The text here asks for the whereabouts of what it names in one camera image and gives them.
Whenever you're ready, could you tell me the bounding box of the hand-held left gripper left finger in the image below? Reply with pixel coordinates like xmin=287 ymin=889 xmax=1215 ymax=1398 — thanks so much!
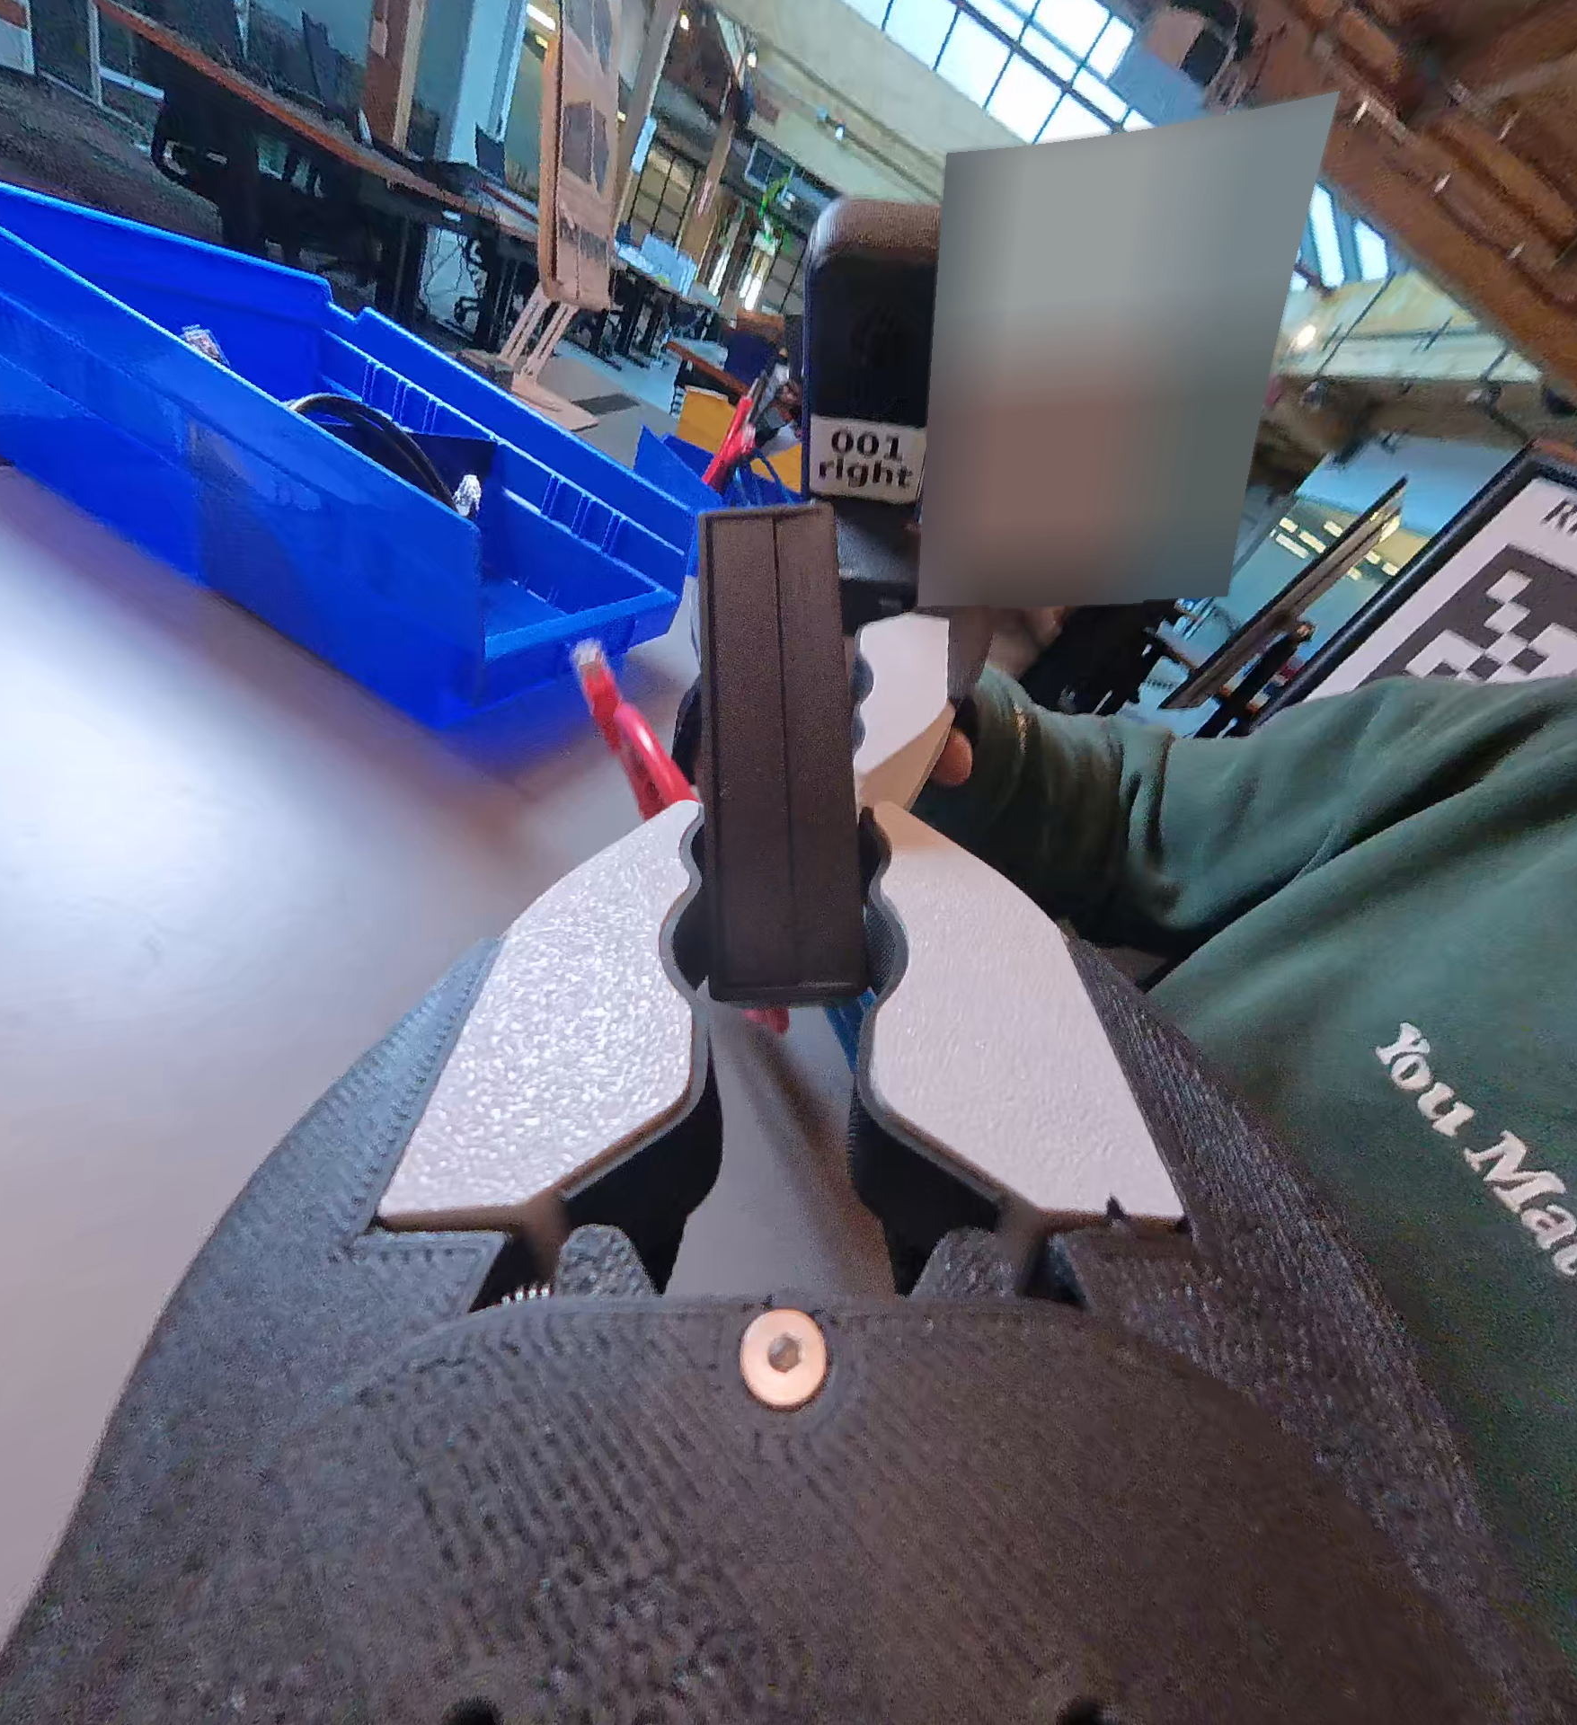
xmin=373 ymin=798 xmax=723 ymax=1237

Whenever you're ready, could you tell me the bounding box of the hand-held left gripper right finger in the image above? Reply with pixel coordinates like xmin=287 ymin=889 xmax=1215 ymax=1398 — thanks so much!
xmin=845 ymin=800 xmax=1192 ymax=1237

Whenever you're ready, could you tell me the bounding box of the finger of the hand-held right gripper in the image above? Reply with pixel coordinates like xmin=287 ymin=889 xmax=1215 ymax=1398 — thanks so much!
xmin=848 ymin=614 xmax=977 ymax=814

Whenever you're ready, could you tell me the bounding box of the red ethernet cable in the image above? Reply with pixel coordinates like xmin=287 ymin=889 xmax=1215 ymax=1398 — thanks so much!
xmin=570 ymin=641 xmax=792 ymax=1038

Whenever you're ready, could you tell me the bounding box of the blue plastic bin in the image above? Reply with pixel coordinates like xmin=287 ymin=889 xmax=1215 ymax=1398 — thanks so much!
xmin=633 ymin=424 xmax=809 ymax=520
xmin=0 ymin=160 xmax=685 ymax=735

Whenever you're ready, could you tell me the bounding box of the person's right forearm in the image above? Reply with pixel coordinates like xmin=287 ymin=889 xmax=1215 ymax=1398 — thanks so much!
xmin=916 ymin=666 xmax=1577 ymax=999

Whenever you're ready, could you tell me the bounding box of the person's right hand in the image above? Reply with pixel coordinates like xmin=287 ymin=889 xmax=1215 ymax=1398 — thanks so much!
xmin=928 ymin=604 xmax=1065 ymax=791

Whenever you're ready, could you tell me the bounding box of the cardboard stand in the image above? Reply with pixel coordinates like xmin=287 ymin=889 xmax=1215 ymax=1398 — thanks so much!
xmin=503 ymin=0 xmax=661 ymax=408

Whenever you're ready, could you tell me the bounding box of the person's green sweatshirt torso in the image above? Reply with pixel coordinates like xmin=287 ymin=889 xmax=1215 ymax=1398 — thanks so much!
xmin=1143 ymin=836 xmax=1577 ymax=1725

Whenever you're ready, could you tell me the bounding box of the long wooden desk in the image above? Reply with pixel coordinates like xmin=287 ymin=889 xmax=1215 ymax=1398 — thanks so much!
xmin=94 ymin=0 xmax=547 ymax=327

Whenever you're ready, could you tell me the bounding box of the square code sign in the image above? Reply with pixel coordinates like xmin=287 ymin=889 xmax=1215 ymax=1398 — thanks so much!
xmin=1300 ymin=442 xmax=1577 ymax=703

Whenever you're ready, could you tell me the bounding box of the black ethernet cable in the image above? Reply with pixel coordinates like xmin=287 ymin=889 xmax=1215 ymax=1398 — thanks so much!
xmin=279 ymin=387 xmax=484 ymax=525

